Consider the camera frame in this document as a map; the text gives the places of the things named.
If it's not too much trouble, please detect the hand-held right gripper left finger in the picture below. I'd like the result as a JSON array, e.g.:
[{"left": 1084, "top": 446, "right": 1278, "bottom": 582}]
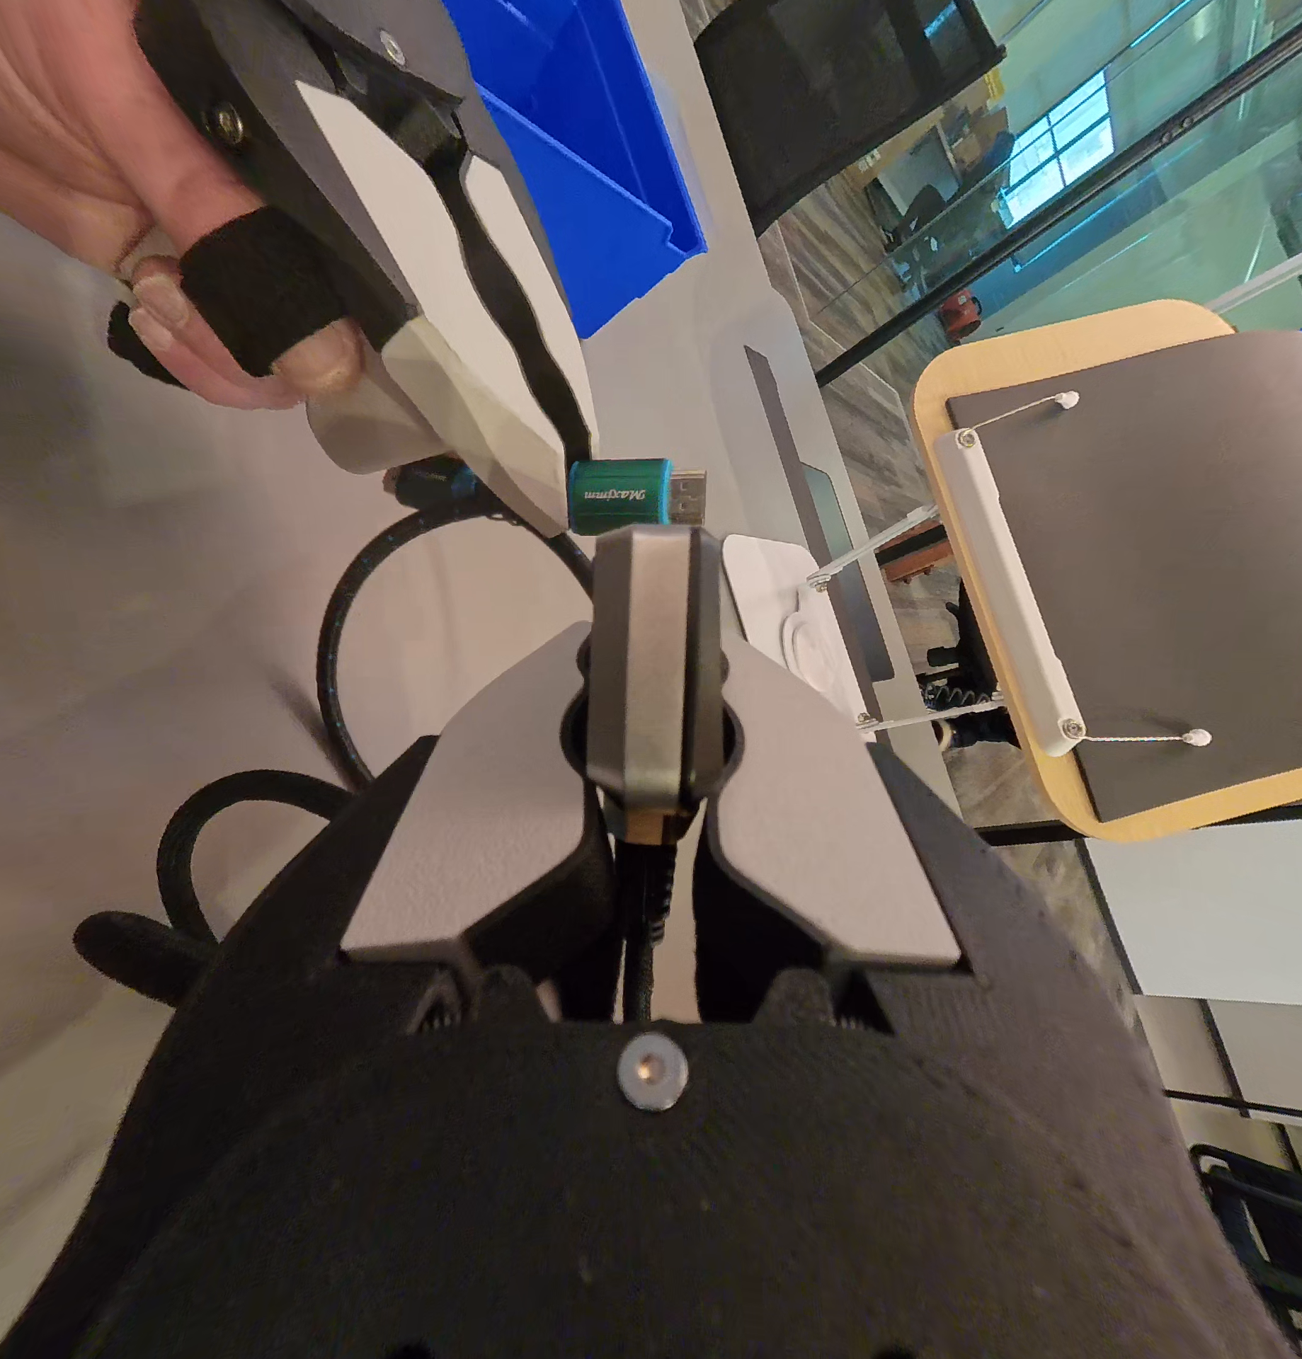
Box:
[{"left": 341, "top": 624, "right": 617, "bottom": 969}]

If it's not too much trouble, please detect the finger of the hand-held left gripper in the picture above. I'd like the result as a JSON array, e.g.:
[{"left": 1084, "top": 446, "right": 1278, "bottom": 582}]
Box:
[
  {"left": 437, "top": 136, "right": 602, "bottom": 459},
  {"left": 296, "top": 79, "right": 570, "bottom": 538}
]

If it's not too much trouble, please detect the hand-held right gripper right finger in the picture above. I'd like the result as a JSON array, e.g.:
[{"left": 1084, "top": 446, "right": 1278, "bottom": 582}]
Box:
[{"left": 696, "top": 641, "right": 968, "bottom": 969}]

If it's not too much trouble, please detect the black braided switch cable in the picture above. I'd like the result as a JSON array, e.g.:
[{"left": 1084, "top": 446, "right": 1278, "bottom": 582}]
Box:
[{"left": 158, "top": 769, "right": 676, "bottom": 1022}]

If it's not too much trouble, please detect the black switch box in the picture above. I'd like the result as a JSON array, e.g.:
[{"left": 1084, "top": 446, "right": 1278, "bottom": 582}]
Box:
[{"left": 585, "top": 523, "right": 734, "bottom": 845}]

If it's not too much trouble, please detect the usb cable with teal plug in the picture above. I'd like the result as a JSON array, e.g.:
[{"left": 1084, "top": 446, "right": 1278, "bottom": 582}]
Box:
[{"left": 316, "top": 453, "right": 713, "bottom": 792}]

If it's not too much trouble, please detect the person's left hand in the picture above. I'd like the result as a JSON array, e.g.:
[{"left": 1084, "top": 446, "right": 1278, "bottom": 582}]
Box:
[{"left": 0, "top": 0, "right": 371, "bottom": 412}]

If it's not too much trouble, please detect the blue plastic bin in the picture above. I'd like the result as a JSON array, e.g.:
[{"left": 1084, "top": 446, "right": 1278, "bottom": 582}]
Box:
[{"left": 441, "top": 0, "right": 713, "bottom": 344}]

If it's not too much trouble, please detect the silver flat panel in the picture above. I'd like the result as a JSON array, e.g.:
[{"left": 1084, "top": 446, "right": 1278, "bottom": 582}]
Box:
[{"left": 742, "top": 344, "right": 898, "bottom": 726}]

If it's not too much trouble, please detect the black office chair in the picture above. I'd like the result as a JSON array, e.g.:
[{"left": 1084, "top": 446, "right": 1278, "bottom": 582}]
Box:
[{"left": 694, "top": 0, "right": 1010, "bottom": 236}]

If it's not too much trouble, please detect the wooden board with black panel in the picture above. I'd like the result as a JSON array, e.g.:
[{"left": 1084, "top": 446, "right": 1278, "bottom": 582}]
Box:
[{"left": 910, "top": 300, "right": 1302, "bottom": 843}]

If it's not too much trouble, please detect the black coiled cable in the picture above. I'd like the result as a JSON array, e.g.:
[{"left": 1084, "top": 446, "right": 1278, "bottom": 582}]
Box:
[{"left": 919, "top": 678, "right": 1008, "bottom": 750}]

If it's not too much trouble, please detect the white bracket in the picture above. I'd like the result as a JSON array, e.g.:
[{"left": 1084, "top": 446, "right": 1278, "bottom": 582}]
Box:
[{"left": 953, "top": 429, "right": 1087, "bottom": 758}]

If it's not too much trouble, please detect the black chair frame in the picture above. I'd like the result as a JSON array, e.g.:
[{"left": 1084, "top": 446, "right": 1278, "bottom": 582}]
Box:
[{"left": 1191, "top": 1141, "right": 1302, "bottom": 1359}]

